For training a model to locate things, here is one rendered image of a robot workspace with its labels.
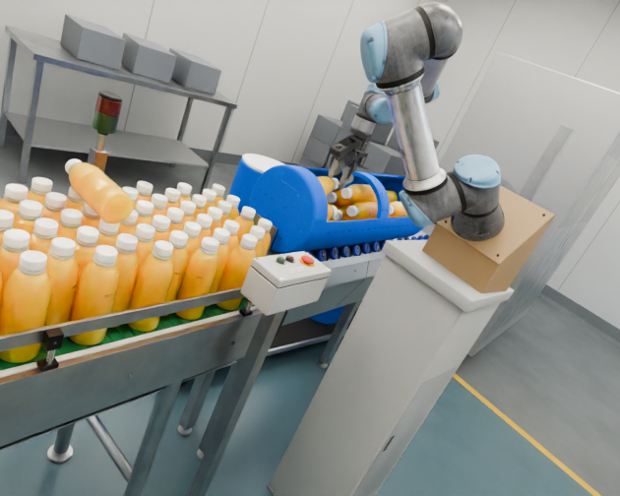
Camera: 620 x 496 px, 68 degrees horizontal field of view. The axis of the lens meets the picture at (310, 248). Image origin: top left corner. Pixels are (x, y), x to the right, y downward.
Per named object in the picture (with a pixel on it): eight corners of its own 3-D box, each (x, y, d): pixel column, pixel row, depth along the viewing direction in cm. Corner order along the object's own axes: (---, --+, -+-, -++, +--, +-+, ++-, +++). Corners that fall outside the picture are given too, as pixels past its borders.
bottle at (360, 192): (376, 205, 186) (350, 206, 172) (362, 197, 190) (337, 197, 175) (383, 189, 184) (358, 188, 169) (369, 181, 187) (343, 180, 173)
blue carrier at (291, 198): (413, 248, 215) (443, 194, 204) (293, 271, 146) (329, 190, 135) (367, 217, 229) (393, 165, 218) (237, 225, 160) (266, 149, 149)
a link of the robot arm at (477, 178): (508, 205, 127) (511, 168, 117) (462, 222, 128) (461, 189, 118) (486, 178, 135) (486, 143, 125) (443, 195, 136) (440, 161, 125)
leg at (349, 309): (328, 366, 272) (373, 279, 249) (323, 369, 268) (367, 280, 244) (321, 360, 275) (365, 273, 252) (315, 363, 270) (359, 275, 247)
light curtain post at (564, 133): (415, 388, 287) (575, 130, 224) (411, 391, 283) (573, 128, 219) (407, 382, 290) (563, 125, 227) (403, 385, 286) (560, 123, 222)
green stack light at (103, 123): (119, 135, 130) (123, 118, 129) (97, 132, 125) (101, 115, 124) (108, 126, 134) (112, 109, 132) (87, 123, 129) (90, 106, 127)
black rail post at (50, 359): (58, 367, 85) (66, 334, 82) (40, 372, 82) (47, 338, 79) (53, 359, 86) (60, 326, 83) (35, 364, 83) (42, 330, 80)
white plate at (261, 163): (230, 153, 205) (229, 155, 205) (279, 180, 196) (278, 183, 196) (265, 153, 229) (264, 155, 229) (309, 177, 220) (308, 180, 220)
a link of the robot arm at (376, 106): (404, 90, 137) (394, 85, 147) (370, 104, 137) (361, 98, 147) (411, 115, 141) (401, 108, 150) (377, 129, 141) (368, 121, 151)
